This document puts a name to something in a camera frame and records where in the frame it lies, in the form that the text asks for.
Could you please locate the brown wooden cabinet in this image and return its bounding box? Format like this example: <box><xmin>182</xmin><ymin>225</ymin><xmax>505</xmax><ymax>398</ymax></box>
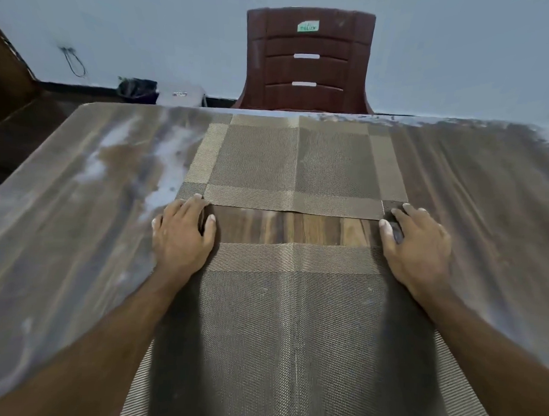
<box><xmin>0</xmin><ymin>21</ymin><xmax>41</xmax><ymax>130</ymax></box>

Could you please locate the person's right forearm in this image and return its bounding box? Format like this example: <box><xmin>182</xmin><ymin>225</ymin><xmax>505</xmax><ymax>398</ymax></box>
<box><xmin>410</xmin><ymin>283</ymin><xmax>549</xmax><ymax>416</ymax></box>

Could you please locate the brown plastic chair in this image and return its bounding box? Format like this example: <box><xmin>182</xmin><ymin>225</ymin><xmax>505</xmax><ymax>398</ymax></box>
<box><xmin>232</xmin><ymin>5</ymin><xmax>379</xmax><ymax>115</ymax></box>

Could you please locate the person's left forearm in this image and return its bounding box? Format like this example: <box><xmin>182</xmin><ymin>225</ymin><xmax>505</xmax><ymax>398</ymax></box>
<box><xmin>0</xmin><ymin>262</ymin><xmax>199</xmax><ymax>416</ymax></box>

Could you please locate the grey box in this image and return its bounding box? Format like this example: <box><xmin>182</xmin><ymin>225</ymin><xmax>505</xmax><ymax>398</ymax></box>
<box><xmin>156</xmin><ymin>82</ymin><xmax>208</xmax><ymax>108</ymax></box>

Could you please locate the person's right hand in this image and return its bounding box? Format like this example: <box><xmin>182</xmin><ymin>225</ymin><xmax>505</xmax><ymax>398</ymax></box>
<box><xmin>375</xmin><ymin>201</ymin><xmax>455</xmax><ymax>305</ymax></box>

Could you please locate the black wall cable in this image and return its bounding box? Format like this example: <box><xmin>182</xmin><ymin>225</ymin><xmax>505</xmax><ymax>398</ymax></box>
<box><xmin>58</xmin><ymin>46</ymin><xmax>88</xmax><ymax>79</ymax></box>

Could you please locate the beige woven placemat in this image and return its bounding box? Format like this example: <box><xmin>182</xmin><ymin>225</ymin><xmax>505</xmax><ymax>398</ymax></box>
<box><xmin>118</xmin><ymin>236</ymin><xmax>506</xmax><ymax>416</ymax></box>
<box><xmin>175</xmin><ymin>111</ymin><xmax>413</xmax><ymax>223</ymax></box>

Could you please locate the person's left hand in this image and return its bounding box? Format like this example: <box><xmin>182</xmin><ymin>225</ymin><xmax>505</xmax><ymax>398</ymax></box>
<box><xmin>149</xmin><ymin>192</ymin><xmax>219</xmax><ymax>280</ymax></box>

